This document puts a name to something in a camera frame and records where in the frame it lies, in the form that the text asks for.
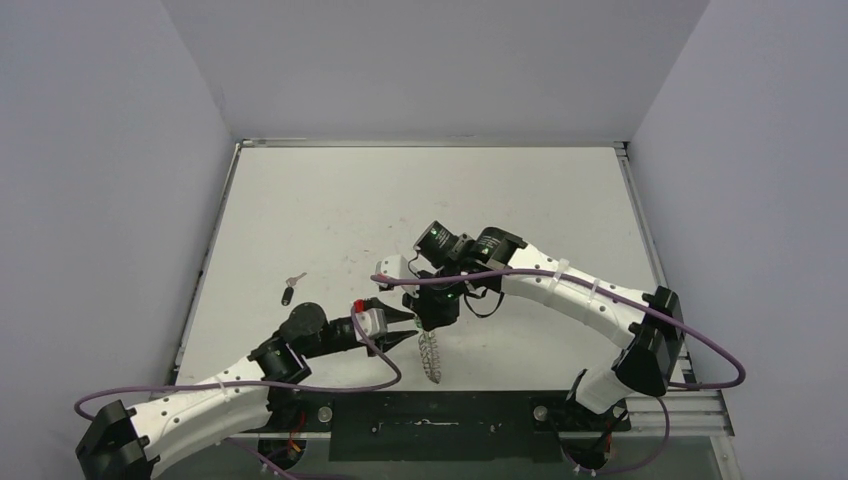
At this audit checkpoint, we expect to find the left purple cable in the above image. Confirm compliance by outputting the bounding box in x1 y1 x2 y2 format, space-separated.
72 307 403 422

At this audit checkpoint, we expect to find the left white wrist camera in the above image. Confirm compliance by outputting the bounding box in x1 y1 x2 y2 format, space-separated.
351 299 388 343

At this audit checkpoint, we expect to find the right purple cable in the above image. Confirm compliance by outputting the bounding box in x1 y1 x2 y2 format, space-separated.
370 266 747 392

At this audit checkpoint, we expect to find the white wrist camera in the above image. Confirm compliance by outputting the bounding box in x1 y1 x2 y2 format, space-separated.
351 299 388 343
374 254 419 296

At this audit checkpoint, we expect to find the metal disc with keyrings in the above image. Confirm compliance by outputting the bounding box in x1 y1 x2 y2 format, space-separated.
414 317 442 384

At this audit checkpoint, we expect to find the key with black head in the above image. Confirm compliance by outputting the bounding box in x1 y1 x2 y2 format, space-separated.
281 272 307 306

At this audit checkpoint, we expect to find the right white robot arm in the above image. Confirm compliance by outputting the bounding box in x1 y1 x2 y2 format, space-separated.
375 221 685 429

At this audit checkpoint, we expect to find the purple cable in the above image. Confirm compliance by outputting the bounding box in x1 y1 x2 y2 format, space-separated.
72 307 403 422
370 266 747 392

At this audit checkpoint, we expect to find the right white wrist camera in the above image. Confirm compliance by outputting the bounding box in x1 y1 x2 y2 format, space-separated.
374 254 419 296

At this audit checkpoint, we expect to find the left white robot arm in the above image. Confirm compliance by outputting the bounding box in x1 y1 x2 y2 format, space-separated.
75 297 415 479

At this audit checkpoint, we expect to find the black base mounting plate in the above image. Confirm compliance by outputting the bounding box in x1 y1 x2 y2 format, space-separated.
256 390 631 463

